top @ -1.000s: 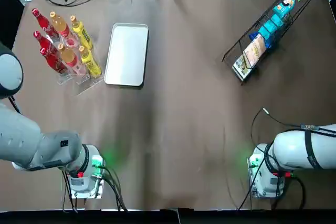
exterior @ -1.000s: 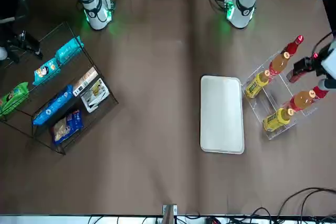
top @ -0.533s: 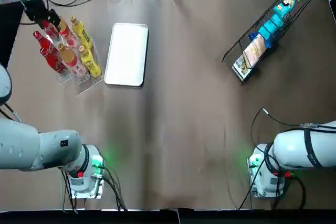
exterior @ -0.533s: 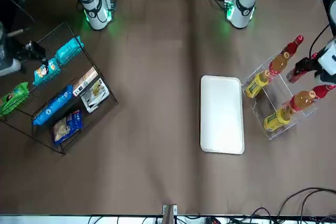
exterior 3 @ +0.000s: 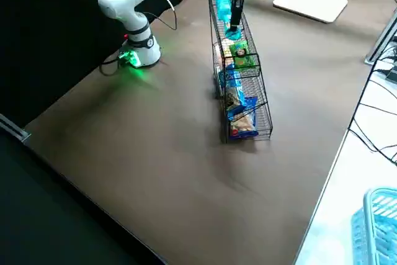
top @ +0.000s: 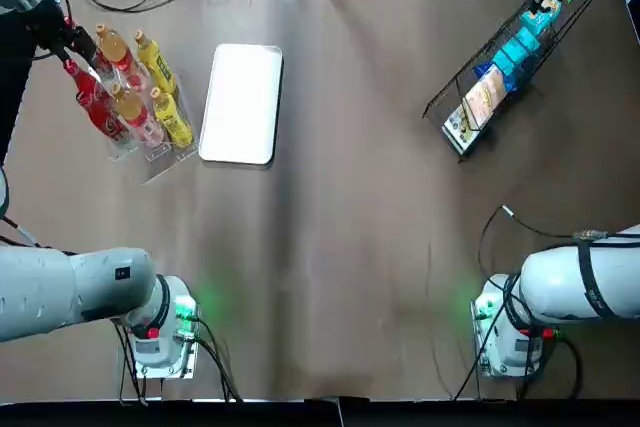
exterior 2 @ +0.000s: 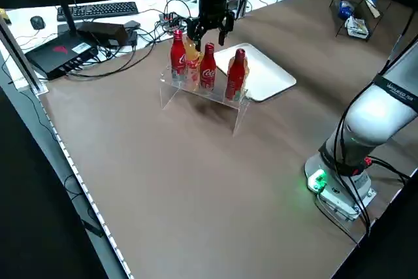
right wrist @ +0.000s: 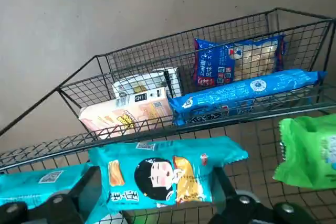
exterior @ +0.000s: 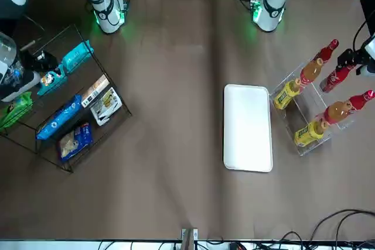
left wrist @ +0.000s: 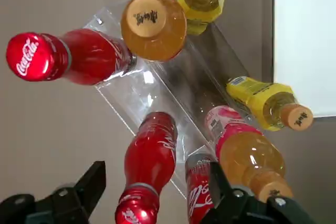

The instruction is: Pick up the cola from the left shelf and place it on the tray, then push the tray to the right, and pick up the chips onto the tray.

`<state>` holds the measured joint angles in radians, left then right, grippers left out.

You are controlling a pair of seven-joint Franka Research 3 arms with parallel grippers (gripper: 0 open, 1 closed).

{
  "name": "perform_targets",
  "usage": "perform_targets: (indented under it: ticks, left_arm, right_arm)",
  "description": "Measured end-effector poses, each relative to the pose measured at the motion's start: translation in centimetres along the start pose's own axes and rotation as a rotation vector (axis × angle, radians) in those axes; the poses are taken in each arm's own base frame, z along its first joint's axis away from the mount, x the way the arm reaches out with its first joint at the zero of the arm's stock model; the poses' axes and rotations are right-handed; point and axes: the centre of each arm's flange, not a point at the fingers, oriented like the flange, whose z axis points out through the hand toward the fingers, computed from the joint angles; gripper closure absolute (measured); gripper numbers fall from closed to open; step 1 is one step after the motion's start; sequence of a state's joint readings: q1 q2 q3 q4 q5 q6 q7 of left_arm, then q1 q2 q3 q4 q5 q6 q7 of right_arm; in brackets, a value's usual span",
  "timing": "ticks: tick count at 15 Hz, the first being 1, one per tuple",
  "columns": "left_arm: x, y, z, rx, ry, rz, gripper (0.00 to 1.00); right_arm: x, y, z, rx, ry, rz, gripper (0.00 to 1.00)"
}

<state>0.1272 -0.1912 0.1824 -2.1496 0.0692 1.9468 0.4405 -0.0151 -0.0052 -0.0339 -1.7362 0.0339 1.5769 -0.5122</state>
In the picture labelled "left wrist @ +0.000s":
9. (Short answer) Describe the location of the yellow drink bottle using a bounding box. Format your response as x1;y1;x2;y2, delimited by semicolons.
226;76;314;132
177;0;228;36

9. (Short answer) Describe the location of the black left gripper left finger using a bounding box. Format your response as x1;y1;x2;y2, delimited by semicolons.
0;160;107;224

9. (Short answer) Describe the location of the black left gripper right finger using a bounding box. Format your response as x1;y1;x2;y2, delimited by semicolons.
202;161;316;224

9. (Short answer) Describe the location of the orange tea bottle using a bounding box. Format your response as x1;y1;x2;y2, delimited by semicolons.
204;104;294;202
120;0;187;62

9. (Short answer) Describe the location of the white rectangular tray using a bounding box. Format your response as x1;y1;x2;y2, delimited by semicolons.
272;0;336;119

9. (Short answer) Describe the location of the clear acrylic bottle shelf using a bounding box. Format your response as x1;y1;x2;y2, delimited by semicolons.
81;0;266;201

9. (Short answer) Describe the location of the red cola bottle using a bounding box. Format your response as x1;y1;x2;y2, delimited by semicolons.
5;28;137;86
184;152;218;224
114;111;179;224

